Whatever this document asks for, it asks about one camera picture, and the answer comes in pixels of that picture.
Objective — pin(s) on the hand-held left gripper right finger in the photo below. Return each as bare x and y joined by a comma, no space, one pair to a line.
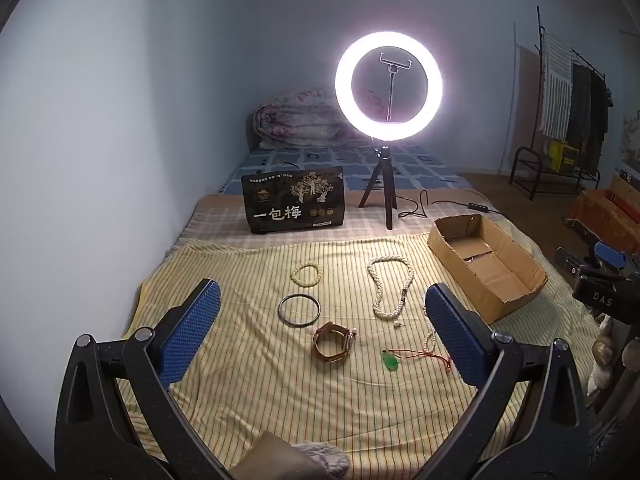
452,330

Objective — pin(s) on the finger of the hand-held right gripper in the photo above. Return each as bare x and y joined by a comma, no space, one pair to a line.
570,260
607,255

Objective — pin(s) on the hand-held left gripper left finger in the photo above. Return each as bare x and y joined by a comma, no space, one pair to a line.
192,330

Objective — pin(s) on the small white bead strand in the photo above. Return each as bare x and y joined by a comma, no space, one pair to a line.
429,342

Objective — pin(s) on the cardboard box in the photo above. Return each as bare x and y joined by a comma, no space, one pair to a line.
500,280

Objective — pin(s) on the black bangle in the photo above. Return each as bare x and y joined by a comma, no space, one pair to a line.
280,310

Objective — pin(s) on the brown leather watch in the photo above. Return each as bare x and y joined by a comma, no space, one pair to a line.
325,355

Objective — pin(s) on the beige lumpy object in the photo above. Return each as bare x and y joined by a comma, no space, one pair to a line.
602,352

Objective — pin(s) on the yellow striped cloth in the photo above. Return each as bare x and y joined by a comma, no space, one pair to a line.
250,385

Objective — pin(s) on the yellow box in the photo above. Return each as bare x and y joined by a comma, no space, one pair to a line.
562,156

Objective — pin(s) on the beige checked bed sheet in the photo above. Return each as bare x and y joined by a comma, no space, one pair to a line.
210,220

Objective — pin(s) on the black metal shoe rack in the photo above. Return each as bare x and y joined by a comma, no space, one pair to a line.
520,152

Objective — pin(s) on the dark hanging clothes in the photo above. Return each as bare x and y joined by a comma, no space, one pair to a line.
590,110

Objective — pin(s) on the black tripod stand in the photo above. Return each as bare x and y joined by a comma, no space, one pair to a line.
385,185

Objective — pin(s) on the black light tripod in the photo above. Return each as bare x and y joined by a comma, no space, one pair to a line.
430,170

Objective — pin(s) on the black printed snack bag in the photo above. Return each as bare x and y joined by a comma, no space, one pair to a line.
290,195

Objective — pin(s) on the grey fuzzy garment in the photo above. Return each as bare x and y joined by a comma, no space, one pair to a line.
300,460

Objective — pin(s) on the white striped towel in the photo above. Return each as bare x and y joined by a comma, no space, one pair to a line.
555,85

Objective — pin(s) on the folded floral quilt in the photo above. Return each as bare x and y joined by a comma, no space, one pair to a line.
295,120

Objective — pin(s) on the black clothes rack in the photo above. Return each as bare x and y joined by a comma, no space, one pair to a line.
540,25

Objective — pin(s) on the metal phone holder clamp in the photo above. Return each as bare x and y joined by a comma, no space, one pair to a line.
395,60

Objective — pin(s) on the wall poster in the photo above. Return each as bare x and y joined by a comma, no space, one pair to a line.
631,135

